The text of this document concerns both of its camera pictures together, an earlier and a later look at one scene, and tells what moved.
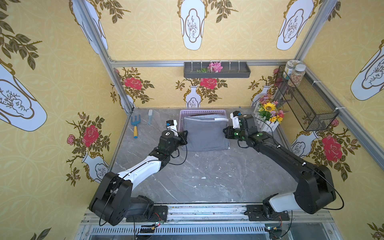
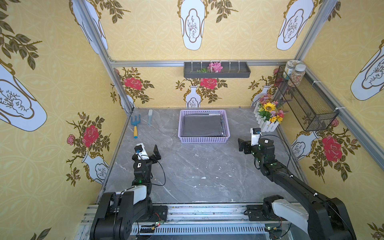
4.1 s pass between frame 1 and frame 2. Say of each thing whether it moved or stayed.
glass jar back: stayed
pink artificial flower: stayed
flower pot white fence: stayed
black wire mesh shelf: stayed
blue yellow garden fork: stayed
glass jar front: stayed
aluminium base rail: stayed
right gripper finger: moved
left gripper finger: moved
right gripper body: moved
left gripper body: moved
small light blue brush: stayed
